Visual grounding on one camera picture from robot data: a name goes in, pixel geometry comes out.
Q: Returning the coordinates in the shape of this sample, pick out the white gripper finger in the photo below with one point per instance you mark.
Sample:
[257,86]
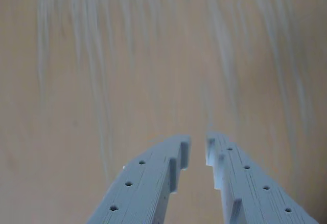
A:
[250,198]
[143,188]

